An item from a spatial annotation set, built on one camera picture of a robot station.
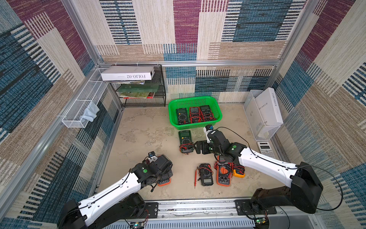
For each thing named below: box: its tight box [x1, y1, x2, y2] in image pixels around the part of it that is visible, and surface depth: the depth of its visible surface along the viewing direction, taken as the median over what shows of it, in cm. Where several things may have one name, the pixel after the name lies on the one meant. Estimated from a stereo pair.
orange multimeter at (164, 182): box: [157, 177, 171, 187], surface depth 81 cm
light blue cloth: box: [80, 101, 101, 123], surface depth 69 cm
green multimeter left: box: [178, 130, 194, 154], surface depth 97 cm
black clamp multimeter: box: [199, 163, 214, 187], surface depth 83 cm
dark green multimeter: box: [176, 107, 188, 125], surface depth 111 cm
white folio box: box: [100, 65, 155, 82], surface depth 81 cm
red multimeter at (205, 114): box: [199, 104, 217, 123], surface depth 111 cm
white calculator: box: [256, 141, 276, 159], surface depth 96 cm
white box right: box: [254, 87, 284, 127], surface depth 93 cm
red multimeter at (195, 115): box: [189, 106, 202, 124], surface depth 110 cm
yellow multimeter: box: [232, 164, 246, 178], surface depth 83 cm
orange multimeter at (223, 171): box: [216, 155, 232, 187], surface depth 83 cm
